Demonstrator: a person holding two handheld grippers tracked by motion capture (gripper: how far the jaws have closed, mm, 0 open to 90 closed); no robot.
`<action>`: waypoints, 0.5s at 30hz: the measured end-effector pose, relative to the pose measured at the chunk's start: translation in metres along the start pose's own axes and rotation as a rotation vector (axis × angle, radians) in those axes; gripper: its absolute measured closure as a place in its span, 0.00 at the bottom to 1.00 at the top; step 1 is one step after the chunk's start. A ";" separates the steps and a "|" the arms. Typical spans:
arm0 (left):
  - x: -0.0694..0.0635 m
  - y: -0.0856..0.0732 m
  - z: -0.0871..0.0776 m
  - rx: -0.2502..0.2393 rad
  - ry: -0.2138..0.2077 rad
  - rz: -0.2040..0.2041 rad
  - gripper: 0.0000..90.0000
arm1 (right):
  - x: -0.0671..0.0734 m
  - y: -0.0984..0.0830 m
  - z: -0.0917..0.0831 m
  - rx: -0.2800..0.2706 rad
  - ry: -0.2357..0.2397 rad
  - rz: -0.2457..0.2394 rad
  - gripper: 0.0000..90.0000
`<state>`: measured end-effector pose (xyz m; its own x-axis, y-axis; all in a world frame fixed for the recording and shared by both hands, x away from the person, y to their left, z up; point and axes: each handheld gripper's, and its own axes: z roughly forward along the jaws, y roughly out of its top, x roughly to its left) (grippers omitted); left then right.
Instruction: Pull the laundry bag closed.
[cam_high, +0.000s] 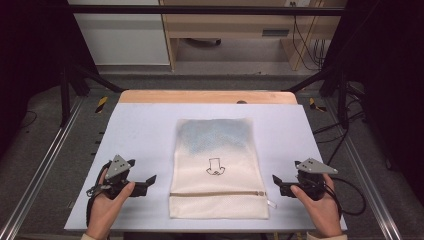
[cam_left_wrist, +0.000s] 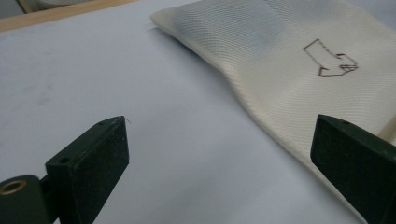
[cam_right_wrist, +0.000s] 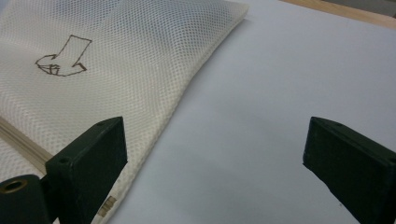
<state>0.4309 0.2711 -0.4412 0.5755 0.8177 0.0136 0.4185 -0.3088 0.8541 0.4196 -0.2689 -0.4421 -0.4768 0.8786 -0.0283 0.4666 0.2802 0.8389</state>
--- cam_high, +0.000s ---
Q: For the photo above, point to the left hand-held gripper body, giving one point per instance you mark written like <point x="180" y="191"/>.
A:
<point x="117" y="168"/>

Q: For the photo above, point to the yellow black tape strip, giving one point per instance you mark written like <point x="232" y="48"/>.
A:
<point x="101" y="104"/>
<point x="315" y="105"/>

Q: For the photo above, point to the black curtain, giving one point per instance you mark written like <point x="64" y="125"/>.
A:
<point x="390" y="83"/>
<point x="30" y="66"/>

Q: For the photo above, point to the person's right hand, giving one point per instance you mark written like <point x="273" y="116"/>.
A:
<point x="321" y="213"/>

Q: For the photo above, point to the aluminium rail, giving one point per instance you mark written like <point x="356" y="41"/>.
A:
<point x="366" y="173"/>
<point x="40" y="170"/>

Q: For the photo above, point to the white foam board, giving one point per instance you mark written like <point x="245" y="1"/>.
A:
<point x="140" y="133"/>

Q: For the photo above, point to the person's left hand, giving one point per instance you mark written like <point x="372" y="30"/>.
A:
<point x="105" y="213"/>

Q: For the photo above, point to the white mesh laundry bag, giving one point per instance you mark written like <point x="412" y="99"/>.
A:
<point x="218" y="170"/>

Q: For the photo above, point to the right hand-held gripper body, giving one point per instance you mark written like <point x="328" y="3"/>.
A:
<point x="313" y="180"/>

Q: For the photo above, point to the black metal stand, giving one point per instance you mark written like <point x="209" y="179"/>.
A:
<point x="65" y="100"/>
<point x="342" y="100"/>

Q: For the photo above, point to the black horizontal frame bar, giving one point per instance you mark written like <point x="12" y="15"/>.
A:
<point x="200" y="10"/>

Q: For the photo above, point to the white cabinet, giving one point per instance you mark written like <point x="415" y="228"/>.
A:
<point x="123" y="36"/>

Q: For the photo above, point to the wooden desk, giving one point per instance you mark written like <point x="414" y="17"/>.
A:
<point x="233" y="26"/>

